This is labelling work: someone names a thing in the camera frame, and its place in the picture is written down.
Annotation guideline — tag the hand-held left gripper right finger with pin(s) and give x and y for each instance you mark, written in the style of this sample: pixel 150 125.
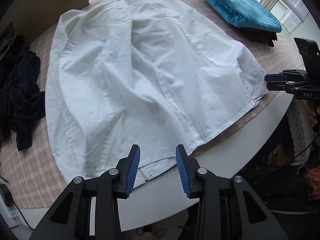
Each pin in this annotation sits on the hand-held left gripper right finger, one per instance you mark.
pixel 182 172

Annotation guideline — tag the white lace cloth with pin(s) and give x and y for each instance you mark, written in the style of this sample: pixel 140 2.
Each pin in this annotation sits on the white lace cloth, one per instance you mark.
pixel 298 130

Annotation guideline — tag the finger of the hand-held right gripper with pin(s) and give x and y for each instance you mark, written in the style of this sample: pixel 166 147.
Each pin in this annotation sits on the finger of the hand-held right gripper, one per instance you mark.
pixel 275 77
pixel 277 85

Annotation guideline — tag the person's right hand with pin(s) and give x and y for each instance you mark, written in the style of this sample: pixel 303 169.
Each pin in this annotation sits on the person's right hand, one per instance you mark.
pixel 312 115

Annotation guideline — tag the black zipped jacket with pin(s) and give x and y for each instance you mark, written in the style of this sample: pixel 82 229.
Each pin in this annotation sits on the black zipped jacket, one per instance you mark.
pixel 282 192

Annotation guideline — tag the white shirt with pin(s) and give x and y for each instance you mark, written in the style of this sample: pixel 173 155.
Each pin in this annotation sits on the white shirt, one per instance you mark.
pixel 140 80

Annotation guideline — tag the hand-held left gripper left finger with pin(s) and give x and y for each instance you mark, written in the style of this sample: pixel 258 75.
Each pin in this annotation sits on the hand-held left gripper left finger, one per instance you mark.
pixel 132 170

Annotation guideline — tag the orange knit scarf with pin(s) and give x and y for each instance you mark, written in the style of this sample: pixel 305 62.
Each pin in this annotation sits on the orange knit scarf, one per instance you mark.
pixel 315 182

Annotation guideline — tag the black garment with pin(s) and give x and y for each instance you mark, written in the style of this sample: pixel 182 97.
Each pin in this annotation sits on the black garment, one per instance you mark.
pixel 22 92

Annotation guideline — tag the dark grey garment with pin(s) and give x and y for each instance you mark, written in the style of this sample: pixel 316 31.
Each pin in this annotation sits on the dark grey garment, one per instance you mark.
pixel 8 42

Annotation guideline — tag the dark brown folded garment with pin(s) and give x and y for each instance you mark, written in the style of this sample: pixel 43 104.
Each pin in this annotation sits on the dark brown folded garment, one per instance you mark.
pixel 262 37

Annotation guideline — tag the blue folded garment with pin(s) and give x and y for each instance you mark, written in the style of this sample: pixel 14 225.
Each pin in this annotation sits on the blue folded garment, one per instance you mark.
pixel 240 7

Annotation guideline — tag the pink plaid tablecloth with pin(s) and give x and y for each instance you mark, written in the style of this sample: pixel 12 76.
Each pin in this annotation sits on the pink plaid tablecloth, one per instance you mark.
pixel 27 175

